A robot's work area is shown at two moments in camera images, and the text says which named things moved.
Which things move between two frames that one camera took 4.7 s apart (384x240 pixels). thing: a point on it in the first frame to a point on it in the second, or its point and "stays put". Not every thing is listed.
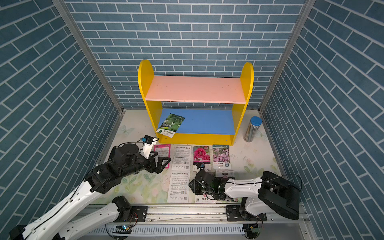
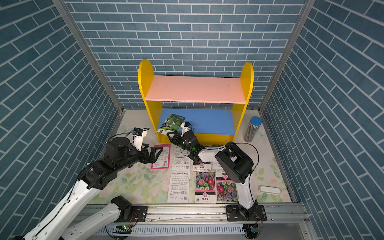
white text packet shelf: (179, 189) stays put
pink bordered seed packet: (163, 150) stays put
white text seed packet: (181, 157) stays put
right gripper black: (194, 183) to (177, 139)
